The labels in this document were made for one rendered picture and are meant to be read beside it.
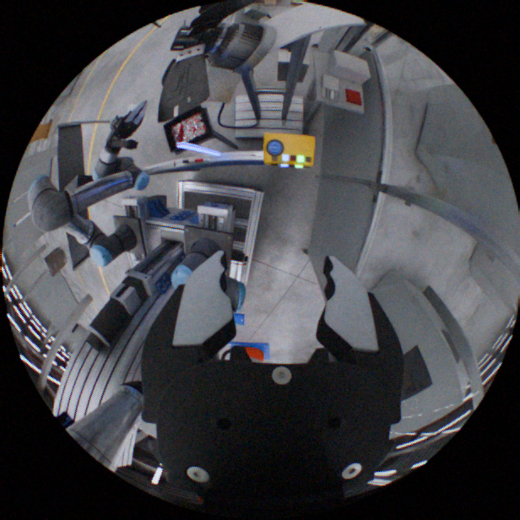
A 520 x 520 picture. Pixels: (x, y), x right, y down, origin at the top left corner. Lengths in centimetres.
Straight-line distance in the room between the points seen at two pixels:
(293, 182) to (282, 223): 45
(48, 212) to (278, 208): 164
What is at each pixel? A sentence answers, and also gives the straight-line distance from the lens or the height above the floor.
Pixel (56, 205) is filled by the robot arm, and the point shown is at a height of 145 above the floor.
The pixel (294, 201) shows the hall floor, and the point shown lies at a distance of 162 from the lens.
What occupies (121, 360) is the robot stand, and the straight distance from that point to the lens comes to 61.
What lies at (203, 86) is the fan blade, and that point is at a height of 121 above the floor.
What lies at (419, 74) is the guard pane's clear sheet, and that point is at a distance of 77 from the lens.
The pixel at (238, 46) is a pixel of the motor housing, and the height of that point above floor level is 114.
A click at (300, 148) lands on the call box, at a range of 53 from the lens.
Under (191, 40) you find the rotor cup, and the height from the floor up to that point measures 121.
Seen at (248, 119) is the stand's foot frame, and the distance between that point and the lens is 164.
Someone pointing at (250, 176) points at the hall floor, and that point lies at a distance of 160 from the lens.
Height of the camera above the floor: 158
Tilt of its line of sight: 58 degrees down
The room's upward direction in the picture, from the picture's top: 174 degrees counter-clockwise
